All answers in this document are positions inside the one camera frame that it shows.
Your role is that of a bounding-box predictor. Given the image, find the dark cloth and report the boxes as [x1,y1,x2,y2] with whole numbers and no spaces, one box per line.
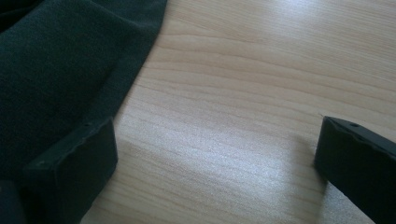
[0,0,169,182]

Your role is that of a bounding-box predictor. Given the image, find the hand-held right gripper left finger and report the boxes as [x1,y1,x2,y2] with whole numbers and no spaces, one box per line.
[21,117,119,224]

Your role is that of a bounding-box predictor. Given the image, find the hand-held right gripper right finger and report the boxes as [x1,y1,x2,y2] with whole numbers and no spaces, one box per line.
[313,115,396,224]

